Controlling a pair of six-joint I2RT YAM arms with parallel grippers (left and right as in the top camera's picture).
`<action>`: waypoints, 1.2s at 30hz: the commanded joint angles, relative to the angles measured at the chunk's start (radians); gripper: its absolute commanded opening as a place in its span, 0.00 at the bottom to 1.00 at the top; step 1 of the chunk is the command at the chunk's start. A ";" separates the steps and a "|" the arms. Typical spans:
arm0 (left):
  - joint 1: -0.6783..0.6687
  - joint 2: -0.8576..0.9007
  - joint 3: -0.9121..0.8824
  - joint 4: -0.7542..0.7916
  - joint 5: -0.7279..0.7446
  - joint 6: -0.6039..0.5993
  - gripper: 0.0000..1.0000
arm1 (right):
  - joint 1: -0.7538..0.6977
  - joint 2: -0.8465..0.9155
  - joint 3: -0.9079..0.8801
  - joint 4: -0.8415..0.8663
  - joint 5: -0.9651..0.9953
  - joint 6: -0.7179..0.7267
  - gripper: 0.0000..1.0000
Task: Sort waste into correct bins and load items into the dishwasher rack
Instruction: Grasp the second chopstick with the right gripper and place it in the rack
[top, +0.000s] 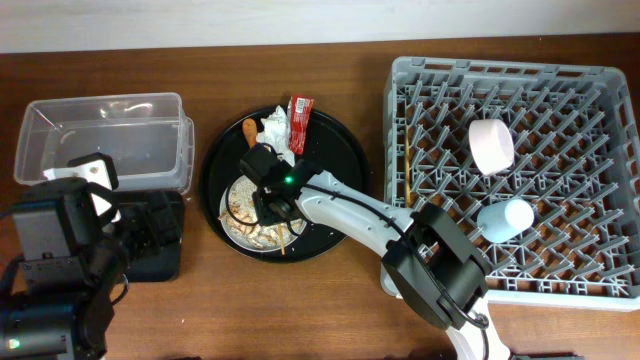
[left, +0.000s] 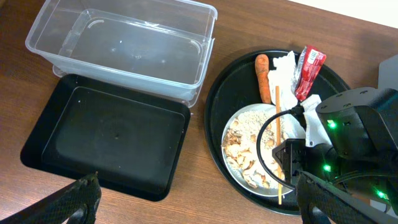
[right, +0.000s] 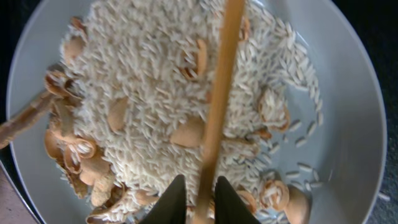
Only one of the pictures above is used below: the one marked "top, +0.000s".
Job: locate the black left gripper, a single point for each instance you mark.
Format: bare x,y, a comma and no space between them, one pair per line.
150,240

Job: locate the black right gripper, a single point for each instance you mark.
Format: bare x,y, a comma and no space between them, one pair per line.
264,208

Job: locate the white napkin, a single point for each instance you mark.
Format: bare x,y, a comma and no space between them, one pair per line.
276,132

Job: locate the red snack wrapper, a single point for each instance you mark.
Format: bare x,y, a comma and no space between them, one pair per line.
299,113

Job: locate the light blue cup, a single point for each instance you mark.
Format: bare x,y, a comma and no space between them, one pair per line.
505,220

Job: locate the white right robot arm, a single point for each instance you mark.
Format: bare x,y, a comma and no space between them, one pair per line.
425,256

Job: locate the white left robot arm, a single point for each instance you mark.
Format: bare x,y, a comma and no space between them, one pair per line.
78,241

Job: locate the grey dishwasher rack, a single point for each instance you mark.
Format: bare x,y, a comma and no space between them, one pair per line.
576,163

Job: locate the black rectangular tray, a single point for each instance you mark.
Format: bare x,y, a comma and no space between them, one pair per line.
165,265

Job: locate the grey plate with food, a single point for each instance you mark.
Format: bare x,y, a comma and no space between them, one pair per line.
239,220

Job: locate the round black tray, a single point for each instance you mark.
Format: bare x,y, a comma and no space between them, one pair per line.
329,144

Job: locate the orange carrot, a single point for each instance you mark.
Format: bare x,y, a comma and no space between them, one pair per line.
249,128

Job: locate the clear plastic bin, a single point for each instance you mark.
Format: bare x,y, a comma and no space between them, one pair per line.
148,136

